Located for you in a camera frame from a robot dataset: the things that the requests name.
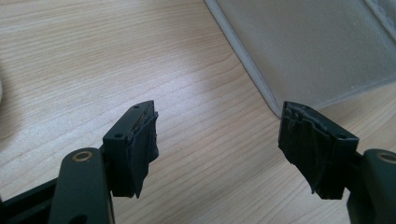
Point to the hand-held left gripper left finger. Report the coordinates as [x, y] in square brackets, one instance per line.
[130, 149]

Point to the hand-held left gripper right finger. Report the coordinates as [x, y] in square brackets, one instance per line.
[314, 149]

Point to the grey plastic tray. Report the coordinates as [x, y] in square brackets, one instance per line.
[311, 49]

